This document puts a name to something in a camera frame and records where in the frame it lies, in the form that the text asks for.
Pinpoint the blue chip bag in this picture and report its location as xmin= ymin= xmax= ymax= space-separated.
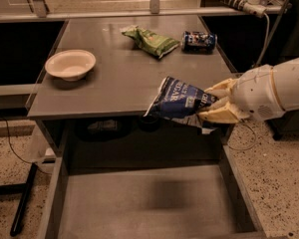
xmin=144 ymin=76 xmax=220 ymax=135

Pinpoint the grey drawer cabinet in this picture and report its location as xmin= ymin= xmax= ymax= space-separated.
xmin=28 ymin=15 xmax=231 ymax=173

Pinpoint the thin black floor cable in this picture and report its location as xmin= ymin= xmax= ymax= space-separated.
xmin=2 ymin=116 xmax=54 ymax=176

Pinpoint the thin grey floor cable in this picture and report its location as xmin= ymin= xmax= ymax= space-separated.
xmin=227 ymin=121 xmax=258 ymax=152

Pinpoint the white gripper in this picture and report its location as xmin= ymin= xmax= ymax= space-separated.
xmin=197 ymin=65 xmax=285 ymax=123

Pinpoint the white power strip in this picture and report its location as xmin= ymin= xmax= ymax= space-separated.
xmin=219 ymin=0 xmax=266 ymax=18

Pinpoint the green chip bag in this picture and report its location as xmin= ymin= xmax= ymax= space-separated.
xmin=120 ymin=25 xmax=179 ymax=60

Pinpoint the blue soda can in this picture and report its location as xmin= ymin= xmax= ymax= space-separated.
xmin=181 ymin=31 xmax=217 ymax=53

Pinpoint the white bowl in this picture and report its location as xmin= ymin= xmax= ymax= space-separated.
xmin=45 ymin=50 xmax=96 ymax=82

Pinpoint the white power cable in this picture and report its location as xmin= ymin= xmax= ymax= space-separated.
xmin=253 ymin=12 xmax=272 ymax=68

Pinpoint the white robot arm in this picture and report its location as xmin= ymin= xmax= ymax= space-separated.
xmin=198 ymin=58 xmax=299 ymax=123

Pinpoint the black floor stand leg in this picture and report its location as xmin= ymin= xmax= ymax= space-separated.
xmin=0 ymin=163 xmax=38 ymax=237

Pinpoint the open grey top drawer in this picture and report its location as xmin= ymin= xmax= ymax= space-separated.
xmin=37 ymin=143 xmax=265 ymax=239

